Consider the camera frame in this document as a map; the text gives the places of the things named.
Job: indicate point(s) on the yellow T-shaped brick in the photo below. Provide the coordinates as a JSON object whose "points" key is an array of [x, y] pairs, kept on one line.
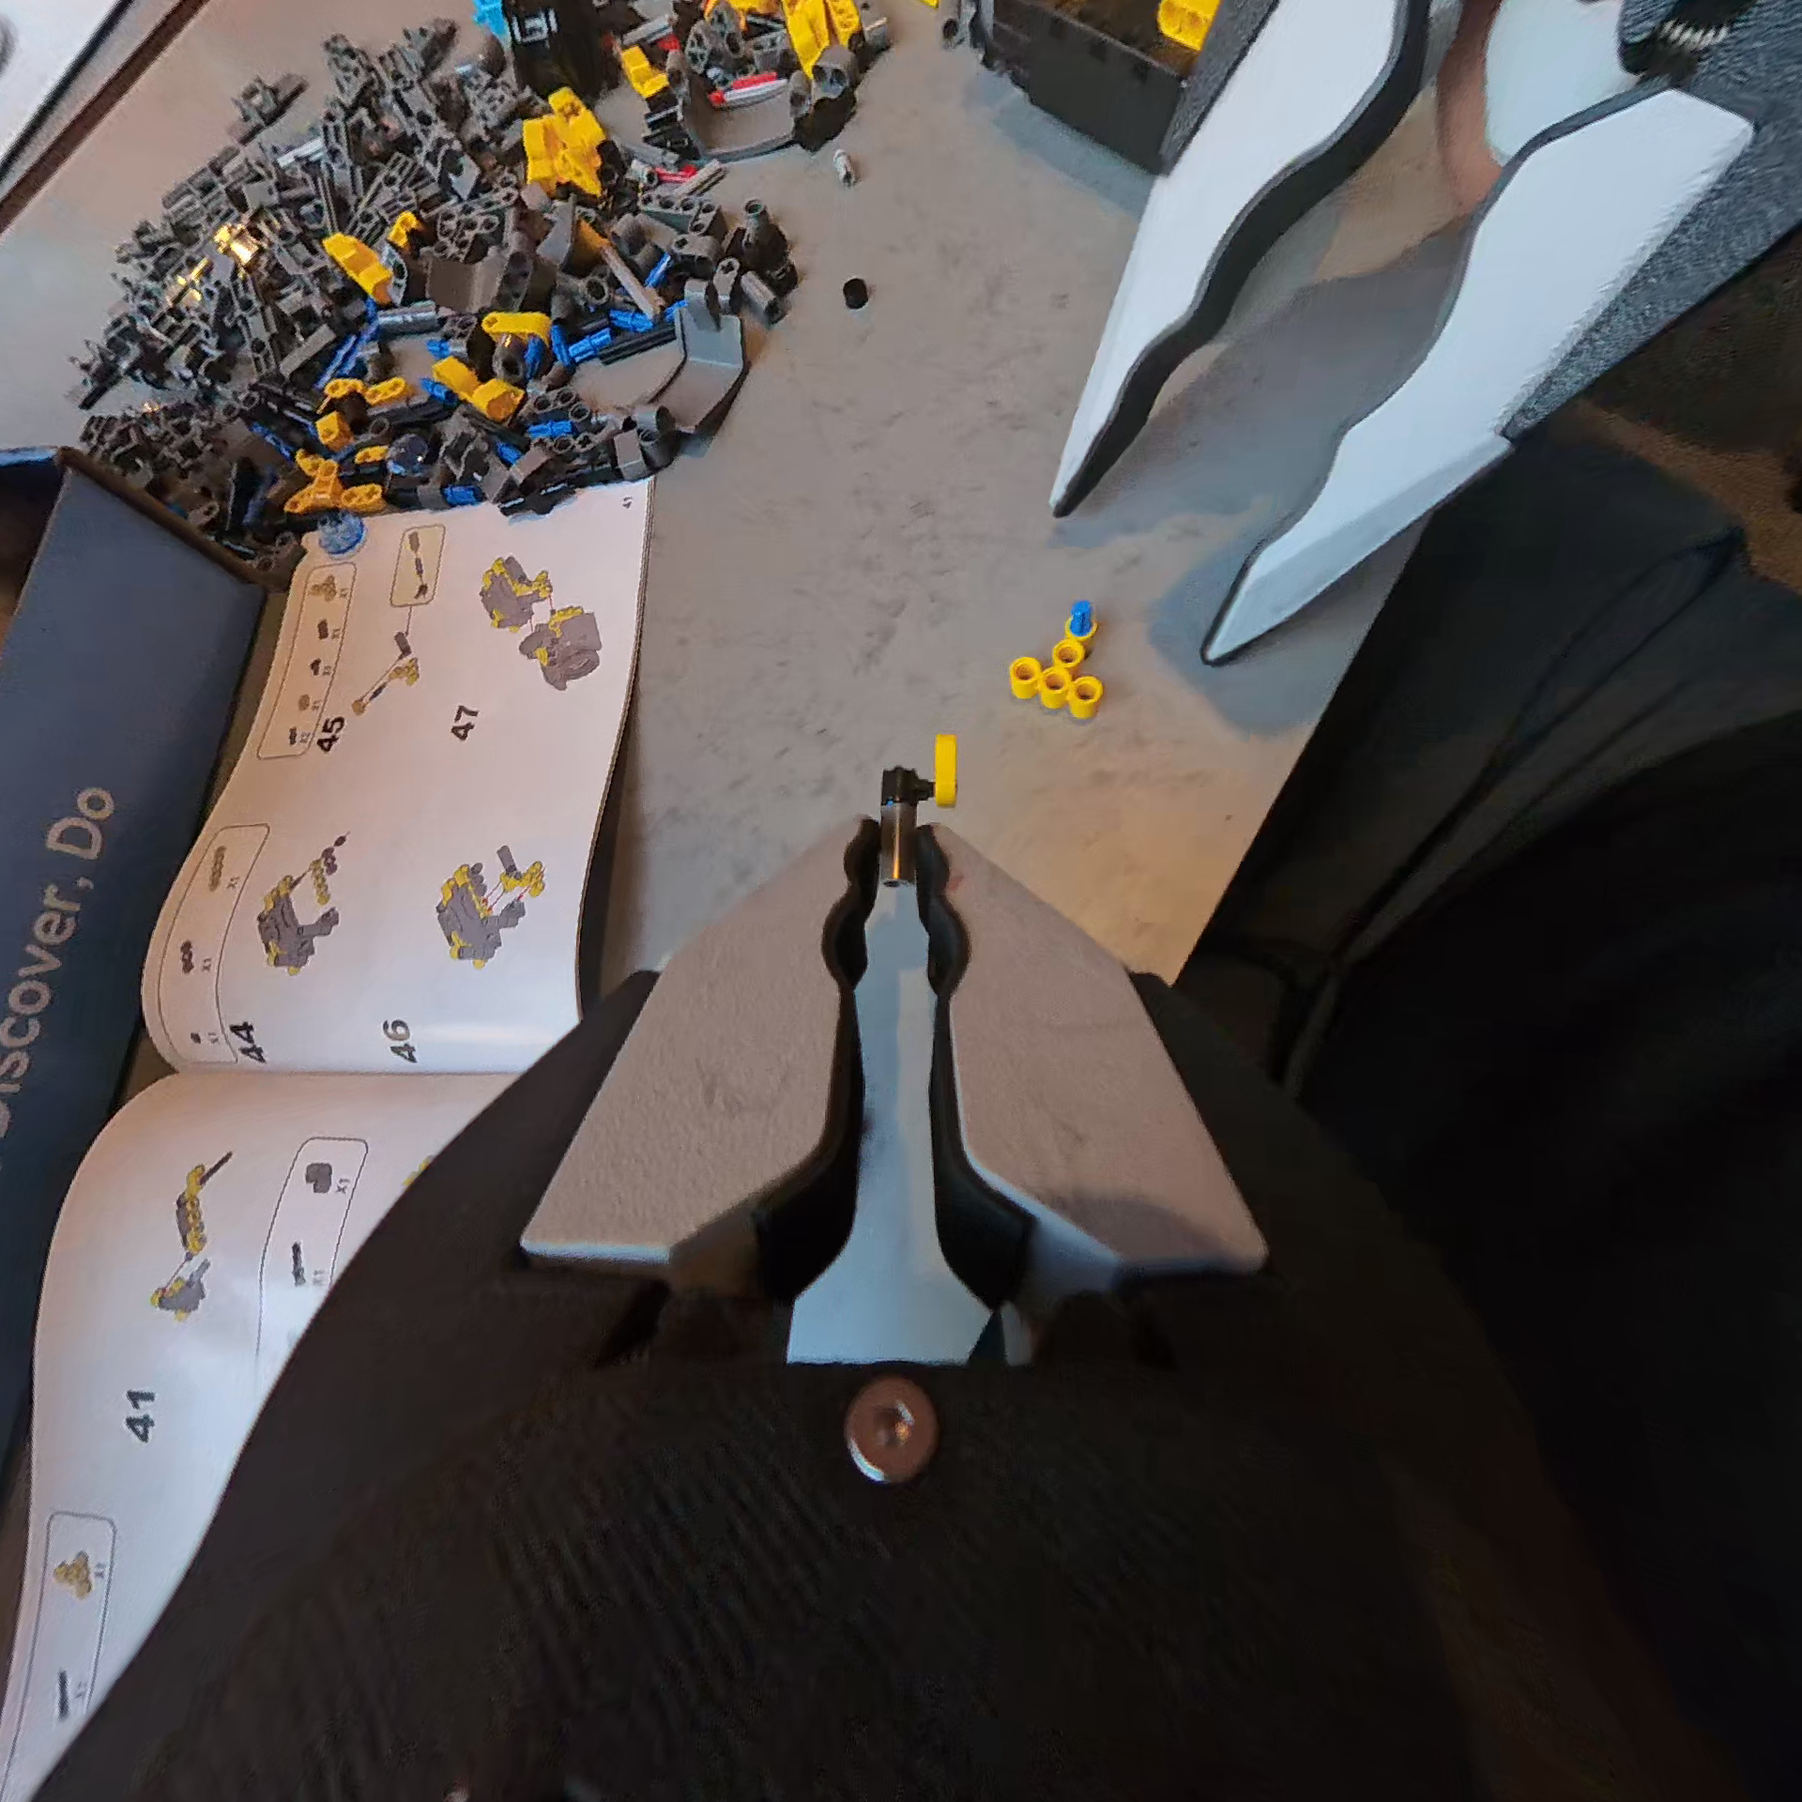
{"points": [[1054, 685]]}

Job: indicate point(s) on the grey desk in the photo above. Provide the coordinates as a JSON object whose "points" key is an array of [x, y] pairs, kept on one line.
{"points": [[875, 534]]}

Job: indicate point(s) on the grey axle with yellow piece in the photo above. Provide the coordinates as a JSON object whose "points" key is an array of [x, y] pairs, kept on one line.
{"points": [[897, 846]]}

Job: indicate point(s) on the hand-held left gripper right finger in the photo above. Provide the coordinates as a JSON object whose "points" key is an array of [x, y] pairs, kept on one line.
{"points": [[1100, 1111]]}

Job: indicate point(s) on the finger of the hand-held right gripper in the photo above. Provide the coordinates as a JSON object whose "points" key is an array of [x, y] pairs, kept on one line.
{"points": [[1577, 281], [1239, 139]]}

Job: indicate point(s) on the dark blue cardboard box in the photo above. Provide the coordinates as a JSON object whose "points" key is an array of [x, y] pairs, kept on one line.
{"points": [[113, 775]]}

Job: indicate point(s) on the pile of loose bricks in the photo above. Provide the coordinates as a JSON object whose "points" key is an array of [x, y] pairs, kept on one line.
{"points": [[424, 310]]}

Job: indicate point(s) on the person's right hand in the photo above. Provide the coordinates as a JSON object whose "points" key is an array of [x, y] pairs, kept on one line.
{"points": [[1469, 99]]}

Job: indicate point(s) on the black toy wheel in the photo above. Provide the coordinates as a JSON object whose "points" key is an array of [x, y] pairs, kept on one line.
{"points": [[551, 49]]}

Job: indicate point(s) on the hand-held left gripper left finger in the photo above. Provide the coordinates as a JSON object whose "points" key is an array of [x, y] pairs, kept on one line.
{"points": [[690, 1111]]}

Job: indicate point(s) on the black parts tray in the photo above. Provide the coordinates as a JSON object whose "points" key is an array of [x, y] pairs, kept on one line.
{"points": [[1072, 72]]}

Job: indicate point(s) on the building instruction booklet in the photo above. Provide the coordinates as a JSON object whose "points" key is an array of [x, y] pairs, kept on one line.
{"points": [[424, 846]]}

